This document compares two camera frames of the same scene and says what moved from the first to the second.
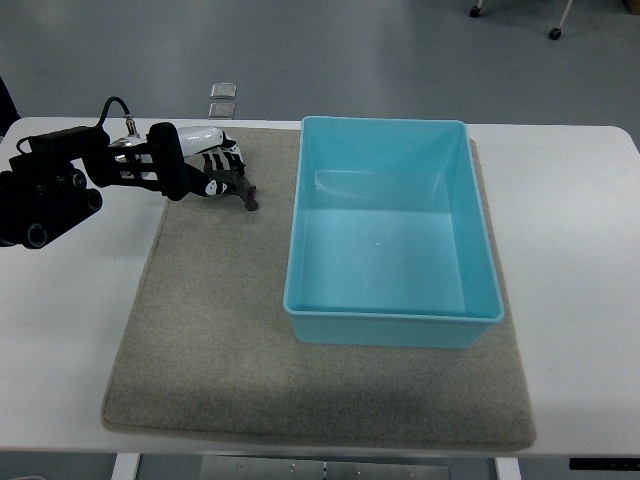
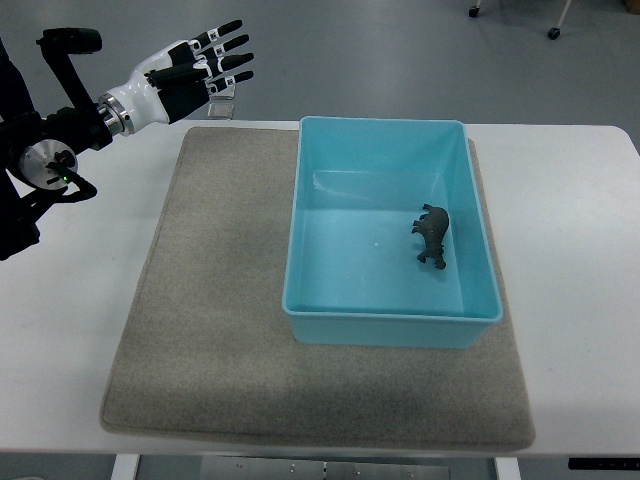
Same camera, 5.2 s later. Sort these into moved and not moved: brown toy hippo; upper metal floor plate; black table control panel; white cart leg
Moved: brown toy hippo
Not moved: upper metal floor plate; black table control panel; white cart leg
